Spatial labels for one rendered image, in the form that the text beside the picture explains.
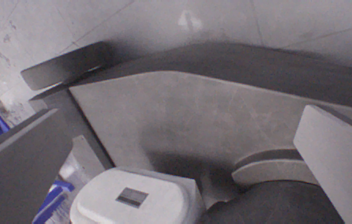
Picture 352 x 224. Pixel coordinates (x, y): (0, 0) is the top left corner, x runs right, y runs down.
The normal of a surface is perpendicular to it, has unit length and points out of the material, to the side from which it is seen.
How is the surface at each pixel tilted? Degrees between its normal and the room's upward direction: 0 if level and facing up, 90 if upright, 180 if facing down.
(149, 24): 0
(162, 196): 90
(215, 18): 0
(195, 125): 0
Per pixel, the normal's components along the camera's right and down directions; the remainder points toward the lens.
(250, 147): -0.48, 0.53
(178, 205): -0.33, -0.85
